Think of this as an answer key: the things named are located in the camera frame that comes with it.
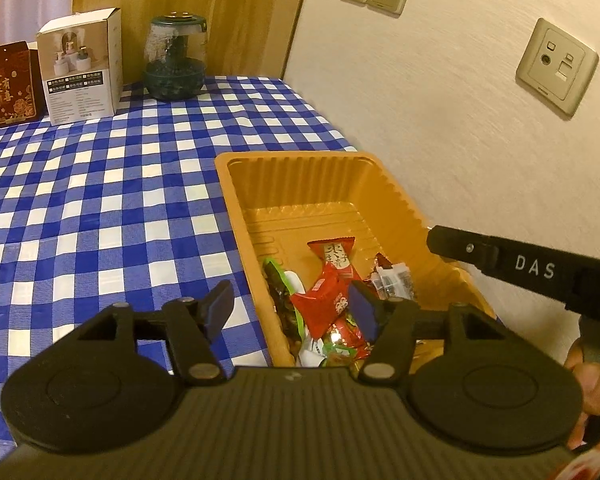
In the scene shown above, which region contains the wooden panel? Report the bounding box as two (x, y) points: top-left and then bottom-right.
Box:
(72, 0), (315, 86)

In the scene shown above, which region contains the clear grey snack packet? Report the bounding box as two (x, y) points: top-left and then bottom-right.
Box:
(370, 262), (415, 303)

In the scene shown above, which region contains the person's right hand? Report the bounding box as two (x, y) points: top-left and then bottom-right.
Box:
(562, 337), (600, 453)

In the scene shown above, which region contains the person's right forearm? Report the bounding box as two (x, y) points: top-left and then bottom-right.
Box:
(555, 442), (600, 480)

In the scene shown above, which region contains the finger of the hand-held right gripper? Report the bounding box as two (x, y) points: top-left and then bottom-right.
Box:
(426, 226), (503, 276)

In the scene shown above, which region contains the orange plastic tray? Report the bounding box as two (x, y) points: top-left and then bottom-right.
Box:
(215, 151), (498, 368)

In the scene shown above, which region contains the red patterned tin box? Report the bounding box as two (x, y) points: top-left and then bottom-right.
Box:
(0, 41), (48, 126)

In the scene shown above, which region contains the dark red candy packet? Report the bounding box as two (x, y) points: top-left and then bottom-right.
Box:
(367, 252), (393, 281)

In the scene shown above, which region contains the white wrapper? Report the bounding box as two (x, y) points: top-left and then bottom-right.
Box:
(261, 256), (308, 336)

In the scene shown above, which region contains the glass jar with green lid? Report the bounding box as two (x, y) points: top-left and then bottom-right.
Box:
(144, 11), (209, 102)

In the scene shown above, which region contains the beige wall data socket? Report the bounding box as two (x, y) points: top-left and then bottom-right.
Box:
(516, 17), (600, 120)

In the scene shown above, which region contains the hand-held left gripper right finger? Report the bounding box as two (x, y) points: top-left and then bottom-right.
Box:
(347, 280), (508, 388)

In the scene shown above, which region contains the large red snack packet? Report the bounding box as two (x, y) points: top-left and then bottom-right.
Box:
(307, 236), (358, 283)

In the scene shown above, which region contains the red square snack packet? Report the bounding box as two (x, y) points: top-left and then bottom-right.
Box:
(290, 272), (361, 341)

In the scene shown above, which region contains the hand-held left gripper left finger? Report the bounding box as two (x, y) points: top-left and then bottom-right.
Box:
(75, 279), (236, 388)

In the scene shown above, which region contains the blue white checkered tablecloth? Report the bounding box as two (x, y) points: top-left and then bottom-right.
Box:
(0, 76), (361, 461)

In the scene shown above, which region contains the white printed carton box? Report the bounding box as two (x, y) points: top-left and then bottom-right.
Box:
(36, 7), (123, 126)

